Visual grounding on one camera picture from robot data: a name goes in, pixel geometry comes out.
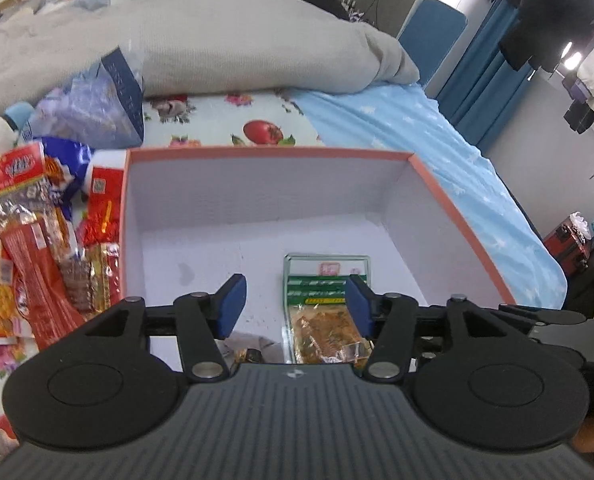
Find green pickled vegetable packet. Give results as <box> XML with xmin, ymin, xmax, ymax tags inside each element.
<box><xmin>283</xmin><ymin>252</ymin><xmax>372</xmax><ymax>368</ymax></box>

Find brown strips snack packet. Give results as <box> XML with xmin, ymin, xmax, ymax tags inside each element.
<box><xmin>58</xmin><ymin>243</ymin><xmax>120</xmax><ymax>318</ymax></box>

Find long red snack packet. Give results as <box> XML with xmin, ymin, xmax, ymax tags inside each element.
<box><xmin>1</xmin><ymin>220</ymin><xmax>84</xmax><ymax>350</ymax></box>

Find red top clear tofu packet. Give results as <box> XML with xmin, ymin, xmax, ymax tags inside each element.
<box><xmin>0</xmin><ymin>142</ymin><xmax>70</xmax><ymax>260</ymax></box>

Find grey pastry snack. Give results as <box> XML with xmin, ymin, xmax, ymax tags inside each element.
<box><xmin>218</xmin><ymin>332</ymin><xmax>284</xmax><ymax>366</ymax></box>

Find orange open storage box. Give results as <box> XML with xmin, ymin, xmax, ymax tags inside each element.
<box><xmin>120</xmin><ymin>146</ymin><xmax>513</xmax><ymax>341</ymax></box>

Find red suitcase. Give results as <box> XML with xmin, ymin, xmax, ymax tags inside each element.
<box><xmin>543</xmin><ymin>211</ymin><xmax>593</xmax><ymax>278</ymax></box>

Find red foil tea packet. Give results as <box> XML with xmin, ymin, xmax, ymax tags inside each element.
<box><xmin>79</xmin><ymin>167</ymin><xmax>124</xmax><ymax>247</ymax></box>

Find light blue star blanket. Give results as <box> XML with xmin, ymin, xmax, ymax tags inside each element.
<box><xmin>284</xmin><ymin>84</ymin><xmax>567</xmax><ymax>310</ymax></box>

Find floral bed sheet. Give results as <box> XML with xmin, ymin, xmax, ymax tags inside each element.
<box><xmin>0</xmin><ymin>91</ymin><xmax>321</xmax><ymax>460</ymax></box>

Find blue white snack bag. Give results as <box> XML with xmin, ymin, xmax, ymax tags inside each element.
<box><xmin>40</xmin><ymin>136</ymin><xmax>94</xmax><ymax>221</ymax></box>

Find translucent blue tissue bag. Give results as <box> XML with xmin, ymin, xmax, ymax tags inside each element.
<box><xmin>20</xmin><ymin>46</ymin><xmax>144</xmax><ymax>150</ymax></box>

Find blue curtain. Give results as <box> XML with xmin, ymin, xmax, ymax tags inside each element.
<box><xmin>437</xmin><ymin>0</ymin><xmax>533</xmax><ymax>152</ymax></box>

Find grey duvet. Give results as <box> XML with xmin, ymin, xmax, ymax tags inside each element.
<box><xmin>0</xmin><ymin>0</ymin><xmax>419</xmax><ymax>113</ymax></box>

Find white blue plush duck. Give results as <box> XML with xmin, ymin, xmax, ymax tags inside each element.
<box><xmin>0</xmin><ymin>102</ymin><xmax>34</xmax><ymax>154</ymax></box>

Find hanging dark clothes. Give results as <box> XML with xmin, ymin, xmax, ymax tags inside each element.
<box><xmin>498</xmin><ymin>0</ymin><xmax>594</xmax><ymax>72</ymax></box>

